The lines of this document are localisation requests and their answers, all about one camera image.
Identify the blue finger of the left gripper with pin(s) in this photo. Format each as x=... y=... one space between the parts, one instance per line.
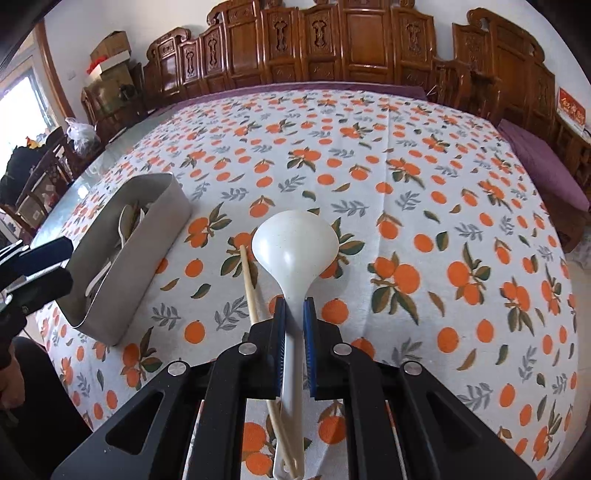
x=19 y=259

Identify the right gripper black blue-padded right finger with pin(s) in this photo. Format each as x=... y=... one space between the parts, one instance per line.
x=401 y=421

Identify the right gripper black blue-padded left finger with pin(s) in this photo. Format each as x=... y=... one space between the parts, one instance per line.
x=187 y=421

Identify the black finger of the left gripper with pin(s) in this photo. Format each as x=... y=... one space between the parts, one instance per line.
x=35 y=293

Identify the wooden chopstick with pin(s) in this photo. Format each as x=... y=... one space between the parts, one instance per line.
x=286 y=463

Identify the white plastic ladle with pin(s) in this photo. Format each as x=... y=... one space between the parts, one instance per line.
x=295 y=247

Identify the person's left hand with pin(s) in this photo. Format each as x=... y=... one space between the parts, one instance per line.
x=12 y=385

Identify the white spoon in tray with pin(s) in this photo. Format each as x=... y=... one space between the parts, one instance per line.
x=125 y=225

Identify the grey rectangular utensil tray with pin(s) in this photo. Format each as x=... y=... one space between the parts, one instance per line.
x=163 y=210

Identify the wooden chair at left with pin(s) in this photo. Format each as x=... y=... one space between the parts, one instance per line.
x=35 y=179

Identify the white plastic bag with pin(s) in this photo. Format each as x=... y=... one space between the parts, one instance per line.
x=82 y=136

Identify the purple sofa cushion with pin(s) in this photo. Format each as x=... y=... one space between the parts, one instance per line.
x=413 y=92

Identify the orange fruit print tablecloth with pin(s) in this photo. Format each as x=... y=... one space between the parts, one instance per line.
x=414 y=227

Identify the stacked cardboard boxes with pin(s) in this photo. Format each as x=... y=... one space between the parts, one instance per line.
x=109 y=84

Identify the purple armchair cushion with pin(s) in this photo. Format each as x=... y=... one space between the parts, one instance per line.
x=543 y=165

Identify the long carved wooden sofa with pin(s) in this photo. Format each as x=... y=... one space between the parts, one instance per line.
x=250 y=43

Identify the red gift box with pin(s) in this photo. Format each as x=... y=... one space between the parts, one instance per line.
x=571 y=108

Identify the carved wooden armchair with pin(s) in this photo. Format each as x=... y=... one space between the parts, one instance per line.
x=498 y=72

